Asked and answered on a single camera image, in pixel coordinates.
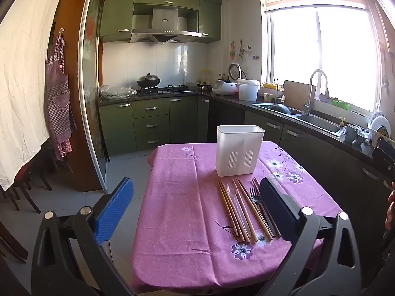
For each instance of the round beige cooker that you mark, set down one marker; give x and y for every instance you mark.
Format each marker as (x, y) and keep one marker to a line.
(235, 72)

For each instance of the white hanging cloth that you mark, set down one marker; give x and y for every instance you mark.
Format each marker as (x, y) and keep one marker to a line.
(24, 83)

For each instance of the orange wall decoration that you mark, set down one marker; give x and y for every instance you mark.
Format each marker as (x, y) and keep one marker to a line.
(233, 51)

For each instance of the green base cabinet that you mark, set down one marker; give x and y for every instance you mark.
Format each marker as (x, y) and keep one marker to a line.
(182, 120)

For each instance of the purple checked apron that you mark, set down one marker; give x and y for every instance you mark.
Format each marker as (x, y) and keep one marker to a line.
(58, 98)

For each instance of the person's right hand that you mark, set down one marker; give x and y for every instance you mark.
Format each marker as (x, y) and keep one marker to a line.
(392, 212)

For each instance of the blue white mug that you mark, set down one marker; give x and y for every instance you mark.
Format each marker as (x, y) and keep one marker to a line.
(351, 133)

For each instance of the dark wooden chair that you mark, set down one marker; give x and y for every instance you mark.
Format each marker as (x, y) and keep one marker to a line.
(27, 188)

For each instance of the bamboo chopstick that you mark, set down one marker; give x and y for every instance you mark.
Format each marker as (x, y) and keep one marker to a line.
(243, 209)
(229, 205)
(254, 209)
(224, 202)

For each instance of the green drawer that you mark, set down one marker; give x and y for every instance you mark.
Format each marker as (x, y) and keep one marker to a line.
(151, 125)
(150, 108)
(152, 141)

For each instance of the white lidded bucket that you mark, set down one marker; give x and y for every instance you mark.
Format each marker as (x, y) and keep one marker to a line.
(247, 91)

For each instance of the black wok with lid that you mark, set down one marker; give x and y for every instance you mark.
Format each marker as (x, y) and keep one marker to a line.
(149, 81)

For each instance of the steel double sink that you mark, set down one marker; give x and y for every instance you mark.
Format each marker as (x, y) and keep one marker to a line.
(321, 125)

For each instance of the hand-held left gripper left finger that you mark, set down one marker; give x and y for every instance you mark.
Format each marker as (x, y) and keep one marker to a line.
(114, 209)

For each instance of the window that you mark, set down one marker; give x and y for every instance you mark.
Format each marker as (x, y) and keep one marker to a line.
(324, 58)

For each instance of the clear plastic bag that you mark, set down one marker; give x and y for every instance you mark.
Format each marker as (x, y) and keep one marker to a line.
(117, 92)

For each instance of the clear plastic spoon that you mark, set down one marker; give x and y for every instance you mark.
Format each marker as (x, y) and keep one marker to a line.
(231, 189)

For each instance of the dark stone countertop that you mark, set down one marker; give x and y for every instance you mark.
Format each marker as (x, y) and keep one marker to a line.
(355, 146)

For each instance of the dark base cabinets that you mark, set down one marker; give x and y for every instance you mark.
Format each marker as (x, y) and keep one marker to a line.
(308, 143)

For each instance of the green basin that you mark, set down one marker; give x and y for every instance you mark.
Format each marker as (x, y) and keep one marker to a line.
(340, 104)

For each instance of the blue white bowl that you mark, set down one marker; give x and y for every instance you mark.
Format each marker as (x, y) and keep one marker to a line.
(360, 137)

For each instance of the metal fork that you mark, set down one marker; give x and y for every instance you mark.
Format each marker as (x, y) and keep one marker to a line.
(254, 195)

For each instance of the purple floral tablecloth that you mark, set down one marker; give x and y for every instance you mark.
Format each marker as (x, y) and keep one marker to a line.
(185, 206)

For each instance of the black gas stove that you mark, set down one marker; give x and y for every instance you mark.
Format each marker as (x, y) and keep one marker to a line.
(172, 89)

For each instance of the dark brown chopstick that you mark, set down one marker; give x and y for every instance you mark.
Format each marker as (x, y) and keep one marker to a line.
(258, 182)
(255, 183)

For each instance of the green wide wall cabinet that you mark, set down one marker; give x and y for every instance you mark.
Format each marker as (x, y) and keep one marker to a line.
(166, 0)

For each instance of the person's dark clothing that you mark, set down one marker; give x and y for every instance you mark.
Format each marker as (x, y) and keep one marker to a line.
(382, 268)

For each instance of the white plate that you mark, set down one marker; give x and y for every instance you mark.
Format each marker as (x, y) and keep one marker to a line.
(379, 126)

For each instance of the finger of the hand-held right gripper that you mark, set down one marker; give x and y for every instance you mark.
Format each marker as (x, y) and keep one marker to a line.
(384, 158)

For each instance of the yellow basin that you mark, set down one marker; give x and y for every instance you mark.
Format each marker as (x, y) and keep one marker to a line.
(269, 85)

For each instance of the steel range hood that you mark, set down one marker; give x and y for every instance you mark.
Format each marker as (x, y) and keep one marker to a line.
(165, 21)

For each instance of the glass sliding door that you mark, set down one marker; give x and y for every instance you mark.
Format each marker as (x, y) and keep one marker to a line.
(91, 98)

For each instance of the steel faucet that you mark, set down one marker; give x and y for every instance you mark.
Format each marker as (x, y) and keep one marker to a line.
(308, 98)

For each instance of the white plastic utensil holder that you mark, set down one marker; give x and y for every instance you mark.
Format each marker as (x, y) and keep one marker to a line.
(228, 148)

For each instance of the wooden cutting board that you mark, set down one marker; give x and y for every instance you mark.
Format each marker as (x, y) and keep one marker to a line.
(297, 94)

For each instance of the white rice cooker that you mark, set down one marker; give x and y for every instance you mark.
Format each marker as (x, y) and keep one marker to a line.
(223, 88)

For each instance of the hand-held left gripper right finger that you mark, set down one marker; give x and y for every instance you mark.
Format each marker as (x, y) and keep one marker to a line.
(277, 209)

